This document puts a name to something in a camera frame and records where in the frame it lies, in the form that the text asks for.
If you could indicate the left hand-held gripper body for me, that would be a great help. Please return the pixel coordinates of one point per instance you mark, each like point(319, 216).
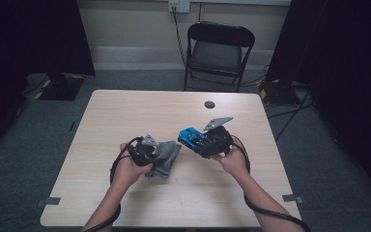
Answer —
point(143, 153)

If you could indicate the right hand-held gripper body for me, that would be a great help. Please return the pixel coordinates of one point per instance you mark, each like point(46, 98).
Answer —
point(219, 141)

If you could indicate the blue toy car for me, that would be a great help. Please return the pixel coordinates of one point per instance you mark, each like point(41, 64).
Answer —
point(191, 137)

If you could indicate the grey cloth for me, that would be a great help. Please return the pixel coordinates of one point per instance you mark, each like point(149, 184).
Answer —
point(165, 158)

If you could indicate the person's left hand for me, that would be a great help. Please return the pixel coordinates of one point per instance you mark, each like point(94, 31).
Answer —
point(128, 172)

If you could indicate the person's right hand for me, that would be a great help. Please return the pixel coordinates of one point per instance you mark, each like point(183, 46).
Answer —
point(235, 161)

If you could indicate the round table grommet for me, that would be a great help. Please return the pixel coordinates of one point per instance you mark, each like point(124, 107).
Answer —
point(209, 104)

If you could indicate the small black floor item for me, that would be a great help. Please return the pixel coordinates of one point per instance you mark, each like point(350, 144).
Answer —
point(72, 126)

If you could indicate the black stand base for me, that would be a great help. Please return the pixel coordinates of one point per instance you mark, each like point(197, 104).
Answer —
point(62, 88)
point(278, 93)

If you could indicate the black folding chair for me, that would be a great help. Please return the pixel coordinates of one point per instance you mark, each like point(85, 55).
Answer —
point(217, 56)

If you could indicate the grey tape strip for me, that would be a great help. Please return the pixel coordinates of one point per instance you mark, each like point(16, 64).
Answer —
point(291, 198)
point(50, 201)

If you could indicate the black curtain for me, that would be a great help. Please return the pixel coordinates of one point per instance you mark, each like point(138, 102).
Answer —
point(344, 64)
point(29, 38)

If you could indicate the white wall socket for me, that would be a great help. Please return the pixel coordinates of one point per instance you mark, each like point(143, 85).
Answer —
point(179, 5)

